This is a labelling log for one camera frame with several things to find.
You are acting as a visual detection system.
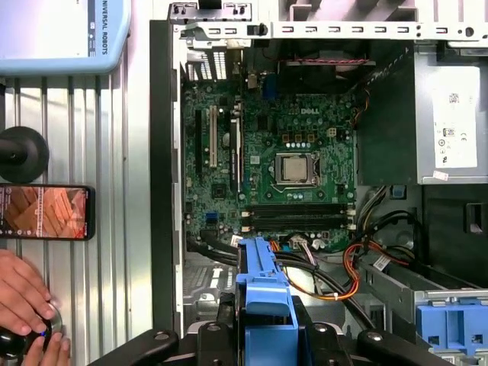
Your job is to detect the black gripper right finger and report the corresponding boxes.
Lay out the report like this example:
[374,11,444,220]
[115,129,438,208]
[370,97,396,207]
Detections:
[293,297,435,366]

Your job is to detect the person's left hand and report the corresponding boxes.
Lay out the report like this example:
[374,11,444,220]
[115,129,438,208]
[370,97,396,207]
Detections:
[0,249,57,337]

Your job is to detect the metal card retention bracket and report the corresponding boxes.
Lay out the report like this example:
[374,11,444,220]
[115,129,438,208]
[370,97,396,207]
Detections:
[169,2,253,23]

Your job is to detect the CPU socket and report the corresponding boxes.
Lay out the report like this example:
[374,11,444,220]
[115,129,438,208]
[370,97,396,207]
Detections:
[269,151,322,190]

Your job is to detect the metal socket cover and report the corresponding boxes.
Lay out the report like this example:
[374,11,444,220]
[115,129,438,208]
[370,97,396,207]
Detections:
[274,152,319,187]

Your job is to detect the round black tool blue ring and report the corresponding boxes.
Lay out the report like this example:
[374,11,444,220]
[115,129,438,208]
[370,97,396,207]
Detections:
[0,300,65,361]

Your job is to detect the black round stand base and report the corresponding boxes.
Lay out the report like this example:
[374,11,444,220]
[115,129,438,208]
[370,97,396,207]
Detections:
[0,125,51,185]

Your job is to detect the grey power supply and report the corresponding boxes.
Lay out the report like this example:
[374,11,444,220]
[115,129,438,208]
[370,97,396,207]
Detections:
[356,41,488,186]

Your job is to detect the thin grey wire bundle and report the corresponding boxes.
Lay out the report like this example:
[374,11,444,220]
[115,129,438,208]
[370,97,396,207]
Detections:
[295,238,323,275]

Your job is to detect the black open PC case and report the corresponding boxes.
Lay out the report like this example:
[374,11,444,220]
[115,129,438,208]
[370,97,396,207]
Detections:
[148,0,488,366]

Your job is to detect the green motherboard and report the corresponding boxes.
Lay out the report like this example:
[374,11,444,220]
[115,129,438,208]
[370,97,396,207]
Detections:
[182,82,358,252]

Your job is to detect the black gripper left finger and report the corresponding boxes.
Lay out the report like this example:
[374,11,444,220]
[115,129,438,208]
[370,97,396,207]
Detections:
[88,292,245,366]

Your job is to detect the yellow black supply wire bundle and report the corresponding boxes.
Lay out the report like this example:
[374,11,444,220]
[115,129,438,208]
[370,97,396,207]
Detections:
[356,186,392,233]

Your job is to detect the black smartphone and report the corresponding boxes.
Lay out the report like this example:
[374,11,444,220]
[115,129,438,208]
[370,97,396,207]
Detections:
[0,184,97,242]

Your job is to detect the black cable bundle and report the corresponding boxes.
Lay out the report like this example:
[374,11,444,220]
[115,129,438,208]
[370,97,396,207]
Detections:
[185,230,378,336]

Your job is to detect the beige expansion slot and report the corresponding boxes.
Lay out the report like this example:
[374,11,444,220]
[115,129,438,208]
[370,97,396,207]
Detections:
[208,105,219,169]

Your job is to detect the pale blue teach pendant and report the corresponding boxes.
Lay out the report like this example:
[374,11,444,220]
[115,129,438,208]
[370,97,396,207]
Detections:
[0,0,133,76]

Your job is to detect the silver CPU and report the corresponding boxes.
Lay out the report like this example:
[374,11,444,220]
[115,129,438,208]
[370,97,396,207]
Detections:
[284,156,309,181]

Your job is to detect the hard disk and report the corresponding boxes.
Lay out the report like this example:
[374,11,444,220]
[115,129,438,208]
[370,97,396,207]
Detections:
[234,236,300,366]

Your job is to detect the black expansion slot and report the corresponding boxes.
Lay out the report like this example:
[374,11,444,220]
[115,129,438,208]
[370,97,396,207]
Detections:
[194,108,204,183]

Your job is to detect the orange yellow power wire bundle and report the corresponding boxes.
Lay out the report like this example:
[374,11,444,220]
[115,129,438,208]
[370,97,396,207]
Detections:
[281,239,415,303]

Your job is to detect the person's right hand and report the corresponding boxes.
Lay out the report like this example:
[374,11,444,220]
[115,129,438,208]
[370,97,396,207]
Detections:
[22,331,72,366]

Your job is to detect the RAM slot white clips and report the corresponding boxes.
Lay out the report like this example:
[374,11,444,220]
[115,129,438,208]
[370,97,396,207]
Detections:
[242,210,354,220]
[242,225,354,234]

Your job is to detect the blue plastic bay latch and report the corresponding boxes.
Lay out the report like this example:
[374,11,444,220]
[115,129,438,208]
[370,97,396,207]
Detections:
[415,297,488,361]

